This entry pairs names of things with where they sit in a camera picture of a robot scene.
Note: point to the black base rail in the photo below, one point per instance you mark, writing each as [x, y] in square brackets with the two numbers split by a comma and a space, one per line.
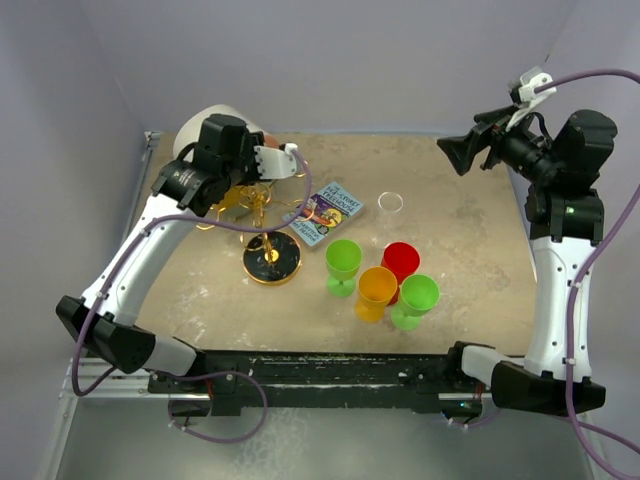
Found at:
[222, 383]

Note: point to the gold wine glass rack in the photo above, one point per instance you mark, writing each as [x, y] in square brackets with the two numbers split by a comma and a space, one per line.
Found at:
[272, 258]

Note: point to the green goblet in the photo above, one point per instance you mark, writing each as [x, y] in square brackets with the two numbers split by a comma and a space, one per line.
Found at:
[343, 259]
[418, 295]

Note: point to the red plastic goblet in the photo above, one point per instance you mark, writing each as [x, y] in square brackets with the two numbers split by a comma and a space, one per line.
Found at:
[403, 260]

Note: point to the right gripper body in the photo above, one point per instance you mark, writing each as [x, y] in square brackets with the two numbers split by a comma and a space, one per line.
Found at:
[518, 147]

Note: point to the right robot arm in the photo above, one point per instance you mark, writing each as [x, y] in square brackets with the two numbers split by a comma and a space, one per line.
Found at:
[566, 217]

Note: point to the colourful children's book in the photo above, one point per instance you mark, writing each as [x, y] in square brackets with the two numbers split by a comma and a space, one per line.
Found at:
[327, 211]

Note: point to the clear glass on table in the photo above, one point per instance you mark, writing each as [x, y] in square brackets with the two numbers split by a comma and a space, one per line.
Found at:
[387, 212]

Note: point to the white orange cylinder appliance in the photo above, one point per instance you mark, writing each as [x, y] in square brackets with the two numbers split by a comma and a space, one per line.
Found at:
[187, 130]

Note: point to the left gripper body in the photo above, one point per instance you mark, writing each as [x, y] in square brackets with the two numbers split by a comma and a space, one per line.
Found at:
[249, 170]

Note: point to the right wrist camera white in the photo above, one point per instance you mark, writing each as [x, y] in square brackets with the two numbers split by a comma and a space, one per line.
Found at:
[527, 92]

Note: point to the orange plastic goblet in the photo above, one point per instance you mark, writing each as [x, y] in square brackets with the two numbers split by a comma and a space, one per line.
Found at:
[376, 287]

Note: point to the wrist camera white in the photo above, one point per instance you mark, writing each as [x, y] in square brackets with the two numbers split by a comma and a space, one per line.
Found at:
[277, 163]
[527, 92]

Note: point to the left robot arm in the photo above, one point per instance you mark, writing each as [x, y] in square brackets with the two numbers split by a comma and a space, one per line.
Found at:
[103, 318]

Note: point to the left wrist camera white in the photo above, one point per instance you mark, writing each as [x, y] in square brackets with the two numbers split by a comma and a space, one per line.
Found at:
[277, 163]

